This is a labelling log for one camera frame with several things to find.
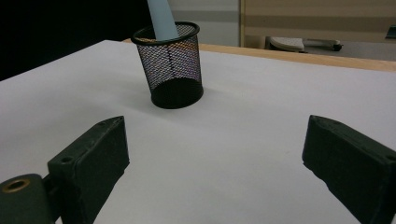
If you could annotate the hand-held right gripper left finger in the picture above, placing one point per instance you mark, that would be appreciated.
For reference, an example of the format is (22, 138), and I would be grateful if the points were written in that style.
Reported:
(90, 168)

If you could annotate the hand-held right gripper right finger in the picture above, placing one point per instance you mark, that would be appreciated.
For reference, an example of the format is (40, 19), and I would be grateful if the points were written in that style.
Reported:
(358, 168)

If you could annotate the black mesh pen holder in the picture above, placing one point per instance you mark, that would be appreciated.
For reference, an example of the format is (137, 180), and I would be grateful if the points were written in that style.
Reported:
(176, 74)

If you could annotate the light blue hairbrush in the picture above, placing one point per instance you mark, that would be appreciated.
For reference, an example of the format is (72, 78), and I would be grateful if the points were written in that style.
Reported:
(163, 21)

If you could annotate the white table cover sheet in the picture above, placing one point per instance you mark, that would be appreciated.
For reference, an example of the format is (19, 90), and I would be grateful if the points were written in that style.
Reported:
(233, 124)

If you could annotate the office chair base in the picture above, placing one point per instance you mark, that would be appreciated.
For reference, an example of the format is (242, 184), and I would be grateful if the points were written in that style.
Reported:
(299, 43)

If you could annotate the black curtain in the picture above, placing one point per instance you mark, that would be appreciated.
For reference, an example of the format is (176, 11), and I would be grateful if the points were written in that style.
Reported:
(62, 28)

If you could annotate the wooden desk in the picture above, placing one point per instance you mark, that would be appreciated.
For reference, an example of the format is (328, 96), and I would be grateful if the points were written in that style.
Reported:
(317, 18)

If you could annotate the white cabinet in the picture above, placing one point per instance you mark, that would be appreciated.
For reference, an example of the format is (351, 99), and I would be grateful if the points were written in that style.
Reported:
(211, 21)

